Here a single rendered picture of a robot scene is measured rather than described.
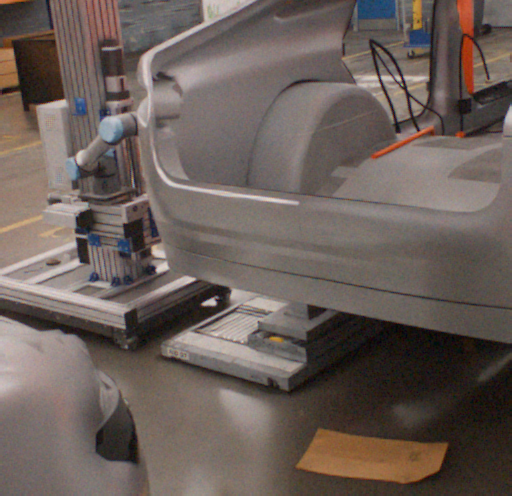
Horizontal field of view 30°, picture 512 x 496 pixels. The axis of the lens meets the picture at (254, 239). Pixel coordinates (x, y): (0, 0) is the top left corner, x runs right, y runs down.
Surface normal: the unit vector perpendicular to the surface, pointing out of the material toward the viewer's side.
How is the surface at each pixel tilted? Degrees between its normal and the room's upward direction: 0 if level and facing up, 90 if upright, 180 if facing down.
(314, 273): 110
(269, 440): 0
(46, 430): 88
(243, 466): 0
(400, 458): 3
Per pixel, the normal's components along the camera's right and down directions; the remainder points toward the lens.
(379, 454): -0.12, -0.95
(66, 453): 0.95, -0.04
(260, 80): 0.77, 0.12
